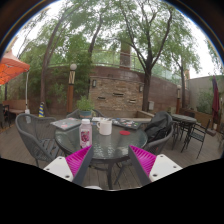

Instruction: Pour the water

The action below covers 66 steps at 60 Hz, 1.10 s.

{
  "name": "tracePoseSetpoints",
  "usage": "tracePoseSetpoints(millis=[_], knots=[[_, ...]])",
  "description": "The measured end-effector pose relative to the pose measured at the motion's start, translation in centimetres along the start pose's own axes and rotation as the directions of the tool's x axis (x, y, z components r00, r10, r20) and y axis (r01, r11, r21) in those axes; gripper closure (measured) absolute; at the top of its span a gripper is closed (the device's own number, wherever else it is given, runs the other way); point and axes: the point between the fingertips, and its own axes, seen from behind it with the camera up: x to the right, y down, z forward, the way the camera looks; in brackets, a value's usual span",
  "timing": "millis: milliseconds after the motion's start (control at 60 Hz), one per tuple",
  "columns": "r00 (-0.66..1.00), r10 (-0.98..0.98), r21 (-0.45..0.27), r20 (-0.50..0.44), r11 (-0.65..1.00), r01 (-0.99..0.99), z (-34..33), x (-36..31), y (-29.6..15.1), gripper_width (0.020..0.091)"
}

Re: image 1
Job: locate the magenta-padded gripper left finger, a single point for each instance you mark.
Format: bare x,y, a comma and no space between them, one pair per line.
78,160

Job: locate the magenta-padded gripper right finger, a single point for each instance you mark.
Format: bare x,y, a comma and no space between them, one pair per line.
145,160

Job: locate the pink drink bottle white cap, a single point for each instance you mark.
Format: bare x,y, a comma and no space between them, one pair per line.
85,135

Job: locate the grey wicker chair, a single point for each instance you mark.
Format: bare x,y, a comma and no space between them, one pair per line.
71,114
33,133
160,143

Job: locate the flat round red coaster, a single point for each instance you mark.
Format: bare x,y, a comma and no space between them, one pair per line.
124,132

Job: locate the black jacket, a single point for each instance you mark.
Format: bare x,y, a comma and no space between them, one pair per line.
158,126

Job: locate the grey laptop with stickers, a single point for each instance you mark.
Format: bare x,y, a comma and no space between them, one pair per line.
66,124

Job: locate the white ceramic mug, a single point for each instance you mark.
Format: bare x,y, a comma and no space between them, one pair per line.
105,128

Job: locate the white sticker sheet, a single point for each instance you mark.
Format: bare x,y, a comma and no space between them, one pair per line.
100,119

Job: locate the potted plant in teal pot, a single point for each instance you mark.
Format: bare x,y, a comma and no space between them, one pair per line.
85,106

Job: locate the round dark patio table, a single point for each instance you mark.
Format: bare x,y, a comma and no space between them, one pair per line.
184,118

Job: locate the black metal chair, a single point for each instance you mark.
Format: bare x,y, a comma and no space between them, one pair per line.
196,135

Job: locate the blue yellow striped cone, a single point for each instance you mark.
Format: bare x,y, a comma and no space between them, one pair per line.
41,110

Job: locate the large dark-trunked tree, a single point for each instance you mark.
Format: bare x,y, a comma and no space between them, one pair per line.
146,86

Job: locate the closed dark red parasol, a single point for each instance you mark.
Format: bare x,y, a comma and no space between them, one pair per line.
215,100

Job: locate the orange canopy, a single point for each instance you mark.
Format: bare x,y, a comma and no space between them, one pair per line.
11,68

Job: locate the grey wall utility box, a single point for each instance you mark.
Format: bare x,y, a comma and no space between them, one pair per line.
151,105

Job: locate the globe lamp post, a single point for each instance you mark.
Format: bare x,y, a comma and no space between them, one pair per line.
178,100
71,90

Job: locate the wall lantern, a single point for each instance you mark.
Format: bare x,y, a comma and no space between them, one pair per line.
94,83
140,88

